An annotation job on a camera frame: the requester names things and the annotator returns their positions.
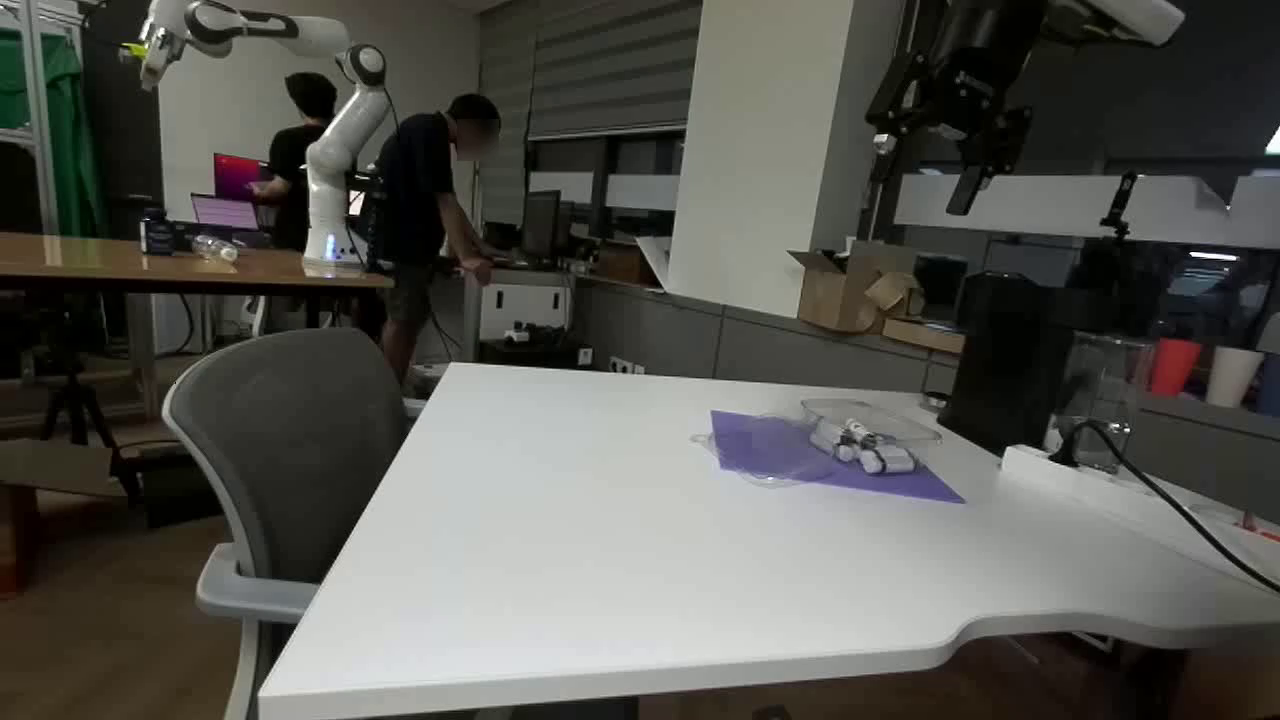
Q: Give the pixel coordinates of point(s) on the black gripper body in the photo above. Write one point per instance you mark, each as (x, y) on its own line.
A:
(983, 132)

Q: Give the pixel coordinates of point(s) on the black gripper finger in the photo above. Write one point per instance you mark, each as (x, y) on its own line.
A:
(971, 191)

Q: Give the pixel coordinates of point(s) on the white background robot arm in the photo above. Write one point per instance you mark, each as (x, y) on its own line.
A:
(335, 144)

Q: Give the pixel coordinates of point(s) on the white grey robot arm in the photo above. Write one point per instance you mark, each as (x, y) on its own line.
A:
(1123, 17)

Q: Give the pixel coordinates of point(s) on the white overhead beam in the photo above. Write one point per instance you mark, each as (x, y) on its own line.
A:
(1055, 205)

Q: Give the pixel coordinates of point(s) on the black clamp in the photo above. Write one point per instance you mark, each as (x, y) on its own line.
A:
(1123, 201)

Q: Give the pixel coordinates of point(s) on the open cardboard box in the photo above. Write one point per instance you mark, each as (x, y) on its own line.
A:
(846, 294)

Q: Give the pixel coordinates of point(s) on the clear jar with black lid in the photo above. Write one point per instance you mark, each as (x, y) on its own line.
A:
(1103, 385)

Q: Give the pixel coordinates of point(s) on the red cup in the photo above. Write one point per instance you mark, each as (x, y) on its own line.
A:
(1175, 366)

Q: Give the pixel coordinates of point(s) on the white power strip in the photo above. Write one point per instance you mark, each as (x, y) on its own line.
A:
(1047, 471)

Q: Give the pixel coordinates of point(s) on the white cup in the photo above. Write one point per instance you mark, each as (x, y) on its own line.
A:
(1233, 377)

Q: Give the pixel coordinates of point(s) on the purple mat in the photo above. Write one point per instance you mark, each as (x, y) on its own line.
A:
(766, 444)

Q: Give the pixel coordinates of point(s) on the grey desk partition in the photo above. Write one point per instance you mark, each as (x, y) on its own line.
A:
(667, 334)

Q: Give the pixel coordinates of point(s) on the grey window blinds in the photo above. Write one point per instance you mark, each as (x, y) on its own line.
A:
(602, 67)

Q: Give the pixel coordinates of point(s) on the white drawer cabinet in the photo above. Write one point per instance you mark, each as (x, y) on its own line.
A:
(521, 307)

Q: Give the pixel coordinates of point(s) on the grey office chair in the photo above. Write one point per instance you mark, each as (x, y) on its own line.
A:
(287, 442)

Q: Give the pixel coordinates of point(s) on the pink lit monitor screen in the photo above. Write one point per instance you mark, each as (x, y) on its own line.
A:
(232, 172)

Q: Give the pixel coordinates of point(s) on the laptop with purple screen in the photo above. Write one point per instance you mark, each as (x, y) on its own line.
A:
(225, 210)

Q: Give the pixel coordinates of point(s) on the small black desk gadget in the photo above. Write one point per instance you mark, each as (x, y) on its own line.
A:
(156, 234)

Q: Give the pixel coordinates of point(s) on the wooden table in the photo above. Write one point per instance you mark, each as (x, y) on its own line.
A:
(122, 260)

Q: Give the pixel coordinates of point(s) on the green cloth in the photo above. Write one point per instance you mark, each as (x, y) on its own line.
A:
(73, 132)

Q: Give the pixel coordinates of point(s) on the black tripod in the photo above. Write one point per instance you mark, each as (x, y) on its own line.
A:
(79, 403)

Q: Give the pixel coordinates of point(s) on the white metal rack frame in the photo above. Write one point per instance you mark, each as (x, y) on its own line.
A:
(38, 121)

